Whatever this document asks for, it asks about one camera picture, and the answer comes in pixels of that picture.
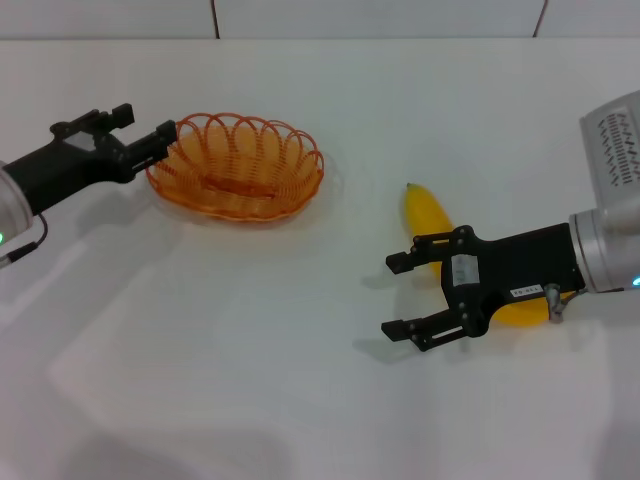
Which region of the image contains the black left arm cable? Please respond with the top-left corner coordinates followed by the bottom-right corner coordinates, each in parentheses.
top-left (0, 213), bottom-right (50, 268)

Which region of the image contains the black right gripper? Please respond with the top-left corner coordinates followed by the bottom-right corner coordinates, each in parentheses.
top-left (380, 222), bottom-right (587, 354)

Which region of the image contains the right gripper cable with plug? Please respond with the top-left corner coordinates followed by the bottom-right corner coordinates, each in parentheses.
top-left (544, 282), bottom-right (587, 322)

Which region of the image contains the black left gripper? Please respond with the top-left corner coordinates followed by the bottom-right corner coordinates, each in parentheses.
top-left (4, 103), bottom-right (179, 213)

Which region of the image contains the yellow banana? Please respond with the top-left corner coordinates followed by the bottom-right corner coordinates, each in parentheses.
top-left (403, 182), bottom-right (572, 329)

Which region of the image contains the orange wire basket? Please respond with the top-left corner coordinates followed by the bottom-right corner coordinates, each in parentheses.
top-left (144, 112), bottom-right (326, 222)

